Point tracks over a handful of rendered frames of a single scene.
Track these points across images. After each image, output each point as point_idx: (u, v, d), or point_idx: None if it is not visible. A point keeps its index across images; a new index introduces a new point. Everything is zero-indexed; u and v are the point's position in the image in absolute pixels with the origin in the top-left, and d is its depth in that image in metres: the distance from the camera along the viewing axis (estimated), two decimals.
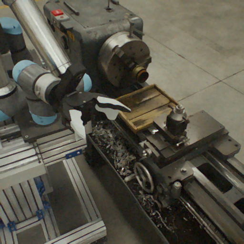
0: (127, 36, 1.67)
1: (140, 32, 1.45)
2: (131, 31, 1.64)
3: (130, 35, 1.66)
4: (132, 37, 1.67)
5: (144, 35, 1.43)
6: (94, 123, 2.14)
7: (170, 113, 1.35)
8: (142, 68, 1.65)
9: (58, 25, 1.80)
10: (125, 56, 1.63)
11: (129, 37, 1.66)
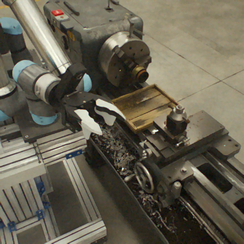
0: (127, 36, 1.67)
1: (140, 32, 1.45)
2: (131, 31, 1.64)
3: (130, 35, 1.66)
4: (132, 37, 1.67)
5: (144, 35, 1.43)
6: None
7: (170, 113, 1.35)
8: (142, 68, 1.65)
9: (58, 25, 1.80)
10: (125, 56, 1.63)
11: (129, 37, 1.66)
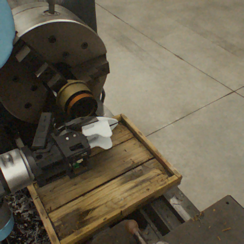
0: (45, 13, 0.71)
1: None
2: None
3: (52, 10, 0.70)
4: (58, 14, 0.71)
5: None
6: None
7: None
8: (81, 88, 0.69)
9: None
10: (35, 59, 0.67)
11: (48, 15, 0.70)
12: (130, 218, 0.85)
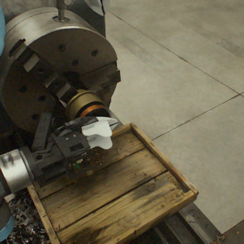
0: (55, 19, 0.66)
1: None
2: (62, 5, 0.64)
3: (62, 16, 0.66)
4: (67, 20, 0.67)
5: (71, 3, 0.42)
6: (20, 191, 1.14)
7: None
8: (92, 98, 0.65)
9: None
10: (44, 69, 0.62)
11: (58, 21, 0.66)
12: (142, 235, 0.81)
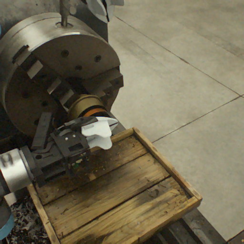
0: (58, 25, 0.66)
1: (67, 5, 0.45)
2: (65, 11, 0.63)
3: (65, 22, 0.65)
4: (71, 26, 0.67)
5: (76, 12, 0.42)
6: (22, 195, 1.14)
7: None
8: (94, 102, 0.64)
9: None
10: (47, 75, 0.62)
11: (61, 27, 0.65)
12: (145, 241, 0.81)
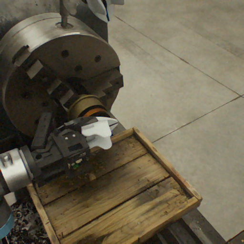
0: (58, 25, 0.66)
1: (67, 6, 0.45)
2: (65, 11, 0.63)
3: (65, 23, 0.65)
4: (71, 26, 0.67)
5: (76, 13, 0.42)
6: (22, 195, 1.14)
7: None
8: (93, 102, 0.64)
9: None
10: (47, 76, 0.62)
11: (61, 27, 0.65)
12: (145, 241, 0.81)
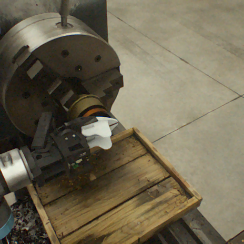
0: (60, 23, 0.67)
1: None
2: (60, 9, 0.63)
3: (62, 22, 0.65)
4: (67, 28, 0.66)
5: None
6: (22, 195, 1.14)
7: None
8: (93, 102, 0.64)
9: None
10: (47, 76, 0.62)
11: (58, 25, 0.66)
12: (145, 241, 0.81)
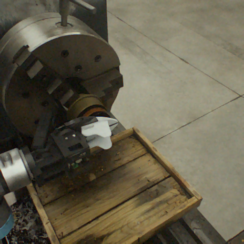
0: (68, 24, 0.67)
1: None
2: (60, 7, 0.65)
3: (61, 20, 0.66)
4: (57, 26, 0.66)
5: None
6: (22, 195, 1.14)
7: None
8: (93, 102, 0.64)
9: None
10: (47, 76, 0.62)
11: None
12: (145, 241, 0.81)
